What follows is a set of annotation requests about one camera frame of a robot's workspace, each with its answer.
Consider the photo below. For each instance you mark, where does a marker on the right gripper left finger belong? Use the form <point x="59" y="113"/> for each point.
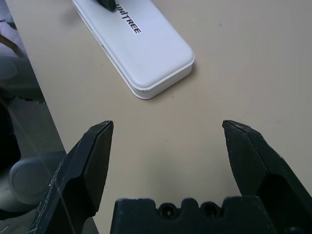
<point x="83" y="165"/>

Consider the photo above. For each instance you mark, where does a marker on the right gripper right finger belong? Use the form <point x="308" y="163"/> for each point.
<point x="248" y="156"/>

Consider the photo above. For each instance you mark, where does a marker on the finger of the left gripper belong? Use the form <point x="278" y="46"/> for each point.
<point x="108" y="4"/>

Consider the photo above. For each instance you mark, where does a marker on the white plastic pencil case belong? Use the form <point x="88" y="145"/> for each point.
<point x="151" y="53"/>

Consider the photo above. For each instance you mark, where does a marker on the grey robot right leg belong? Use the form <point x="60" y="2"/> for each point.
<point x="26" y="180"/>

